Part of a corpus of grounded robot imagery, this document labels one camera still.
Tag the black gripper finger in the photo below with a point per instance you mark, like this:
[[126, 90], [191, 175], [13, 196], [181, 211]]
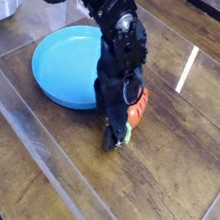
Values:
[[111, 140]]

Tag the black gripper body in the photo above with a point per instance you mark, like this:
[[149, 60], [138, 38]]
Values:
[[116, 94]]

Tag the blue round tray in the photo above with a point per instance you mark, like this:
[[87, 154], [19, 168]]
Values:
[[64, 65]]

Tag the clear acrylic enclosure wall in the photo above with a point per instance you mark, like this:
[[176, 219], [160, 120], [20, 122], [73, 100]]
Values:
[[170, 169]]

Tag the orange toy carrot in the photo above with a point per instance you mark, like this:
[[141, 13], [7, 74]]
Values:
[[135, 113]]

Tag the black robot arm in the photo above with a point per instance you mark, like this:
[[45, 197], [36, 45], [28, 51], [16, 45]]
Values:
[[123, 38]]

